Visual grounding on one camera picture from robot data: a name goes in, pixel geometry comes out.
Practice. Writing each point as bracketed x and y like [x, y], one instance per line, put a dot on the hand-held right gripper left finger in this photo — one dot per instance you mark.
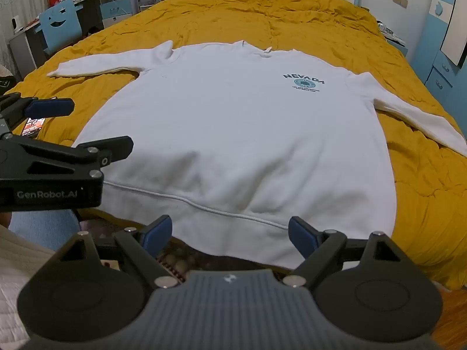
[160, 231]

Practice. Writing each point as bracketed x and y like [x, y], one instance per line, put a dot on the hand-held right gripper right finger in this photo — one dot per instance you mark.
[301, 233]

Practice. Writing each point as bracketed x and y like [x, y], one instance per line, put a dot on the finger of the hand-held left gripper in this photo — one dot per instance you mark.
[116, 146]
[47, 107]

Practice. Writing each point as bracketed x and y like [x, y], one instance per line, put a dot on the white sweatshirt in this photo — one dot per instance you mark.
[233, 135]

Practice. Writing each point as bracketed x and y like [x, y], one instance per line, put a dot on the smartphone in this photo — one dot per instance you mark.
[33, 125]

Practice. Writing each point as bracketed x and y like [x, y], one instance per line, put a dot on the person's blue jeans leg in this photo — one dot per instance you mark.
[43, 222]

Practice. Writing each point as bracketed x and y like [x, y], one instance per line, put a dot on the dark patterned bedsheet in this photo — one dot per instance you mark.
[189, 259]

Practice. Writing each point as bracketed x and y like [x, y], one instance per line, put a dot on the white and grey desk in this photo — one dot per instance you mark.
[23, 49]

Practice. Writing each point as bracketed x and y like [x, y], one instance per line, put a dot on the blue chair with smiling face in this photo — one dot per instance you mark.
[60, 29]

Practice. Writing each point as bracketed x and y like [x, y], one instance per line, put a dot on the person's cream sweater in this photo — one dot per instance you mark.
[14, 280]

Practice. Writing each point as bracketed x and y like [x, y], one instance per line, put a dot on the blue drawer unit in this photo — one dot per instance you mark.
[115, 11]

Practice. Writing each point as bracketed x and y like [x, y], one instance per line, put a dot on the white bedside table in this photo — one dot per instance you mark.
[399, 45]

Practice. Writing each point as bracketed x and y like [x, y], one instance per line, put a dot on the blue and white wardrobe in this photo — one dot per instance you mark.
[445, 76]

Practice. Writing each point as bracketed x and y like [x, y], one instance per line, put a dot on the mustard yellow blanket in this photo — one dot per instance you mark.
[292, 18]

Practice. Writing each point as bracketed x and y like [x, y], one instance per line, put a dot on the small white camera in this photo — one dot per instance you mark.
[15, 22]

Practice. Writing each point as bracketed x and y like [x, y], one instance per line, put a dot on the wall socket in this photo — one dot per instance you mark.
[400, 0]

